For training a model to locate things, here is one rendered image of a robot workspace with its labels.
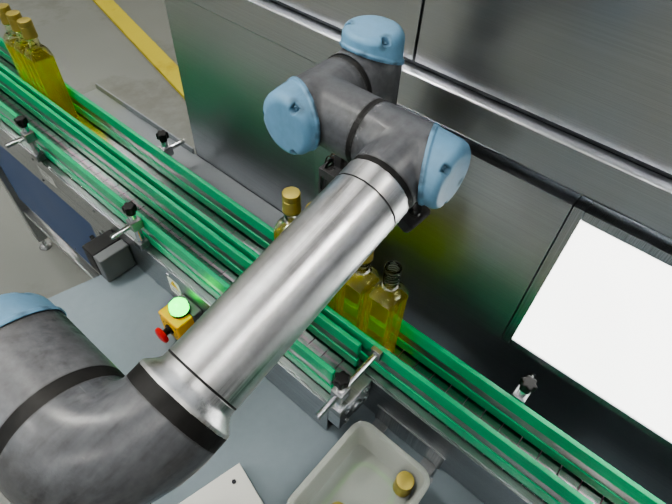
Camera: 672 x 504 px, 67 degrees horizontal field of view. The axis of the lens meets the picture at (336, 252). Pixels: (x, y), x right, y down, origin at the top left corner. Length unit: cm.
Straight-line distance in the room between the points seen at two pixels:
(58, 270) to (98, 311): 120
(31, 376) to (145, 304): 88
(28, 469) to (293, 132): 37
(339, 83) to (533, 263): 44
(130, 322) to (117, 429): 90
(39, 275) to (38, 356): 209
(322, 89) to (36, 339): 35
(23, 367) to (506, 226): 65
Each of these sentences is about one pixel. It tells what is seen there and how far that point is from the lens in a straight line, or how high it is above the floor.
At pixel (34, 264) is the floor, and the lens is 260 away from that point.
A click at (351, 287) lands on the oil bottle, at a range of 89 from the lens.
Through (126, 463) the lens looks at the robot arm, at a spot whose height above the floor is 141.
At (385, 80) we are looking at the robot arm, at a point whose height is 147.
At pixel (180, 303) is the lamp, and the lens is 117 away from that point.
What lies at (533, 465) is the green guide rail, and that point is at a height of 96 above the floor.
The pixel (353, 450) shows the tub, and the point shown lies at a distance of 107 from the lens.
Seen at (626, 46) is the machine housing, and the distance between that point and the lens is 68.
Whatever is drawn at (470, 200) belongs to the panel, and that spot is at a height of 124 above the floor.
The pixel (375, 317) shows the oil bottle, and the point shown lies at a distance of 91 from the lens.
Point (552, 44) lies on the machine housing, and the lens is 71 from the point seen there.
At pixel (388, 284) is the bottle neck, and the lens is 85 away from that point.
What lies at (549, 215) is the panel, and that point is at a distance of 78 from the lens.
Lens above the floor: 178
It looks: 49 degrees down
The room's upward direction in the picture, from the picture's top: 4 degrees clockwise
